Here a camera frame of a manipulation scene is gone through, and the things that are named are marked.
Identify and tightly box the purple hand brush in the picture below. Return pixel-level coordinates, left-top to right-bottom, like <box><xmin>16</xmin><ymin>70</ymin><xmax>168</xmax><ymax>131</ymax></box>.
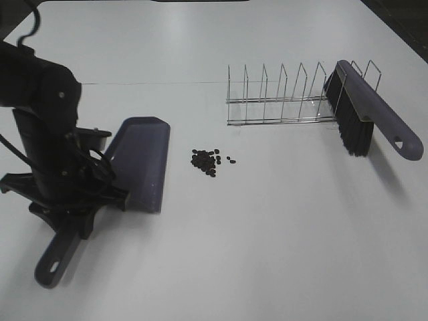
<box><xmin>324</xmin><ymin>60</ymin><xmax>424</xmax><ymax>161</ymax></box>

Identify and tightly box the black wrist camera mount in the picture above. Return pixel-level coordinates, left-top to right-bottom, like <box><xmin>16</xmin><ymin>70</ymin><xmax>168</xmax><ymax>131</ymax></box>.
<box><xmin>76</xmin><ymin>128</ymin><xmax>112</xmax><ymax>151</ymax></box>

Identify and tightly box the purple plastic dustpan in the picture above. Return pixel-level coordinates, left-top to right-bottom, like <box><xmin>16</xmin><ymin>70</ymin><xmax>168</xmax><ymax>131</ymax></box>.
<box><xmin>29</xmin><ymin>117</ymin><xmax>171</xmax><ymax>288</ymax></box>

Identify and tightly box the pile of coffee beans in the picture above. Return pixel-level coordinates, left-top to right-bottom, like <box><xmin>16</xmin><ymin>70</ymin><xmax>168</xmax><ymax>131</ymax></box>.
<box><xmin>190</xmin><ymin>148</ymin><xmax>237</xmax><ymax>178</ymax></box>

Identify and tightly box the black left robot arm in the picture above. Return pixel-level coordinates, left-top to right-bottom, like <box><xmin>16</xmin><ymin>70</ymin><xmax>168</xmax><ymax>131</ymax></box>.
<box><xmin>1</xmin><ymin>42</ymin><xmax>128</xmax><ymax>239</ymax></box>

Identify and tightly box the chrome wire rack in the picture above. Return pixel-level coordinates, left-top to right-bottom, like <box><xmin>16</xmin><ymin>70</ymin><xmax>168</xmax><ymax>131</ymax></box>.
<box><xmin>225</xmin><ymin>59</ymin><xmax>383</xmax><ymax>126</ymax></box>

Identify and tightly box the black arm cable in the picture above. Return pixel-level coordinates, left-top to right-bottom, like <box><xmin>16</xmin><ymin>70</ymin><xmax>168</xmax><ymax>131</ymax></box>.
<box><xmin>16</xmin><ymin>0</ymin><xmax>41</xmax><ymax>47</ymax></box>

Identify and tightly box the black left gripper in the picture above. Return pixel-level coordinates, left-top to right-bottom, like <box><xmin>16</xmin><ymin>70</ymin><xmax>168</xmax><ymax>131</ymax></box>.
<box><xmin>0</xmin><ymin>126</ymin><xmax>130</xmax><ymax>240</ymax></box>

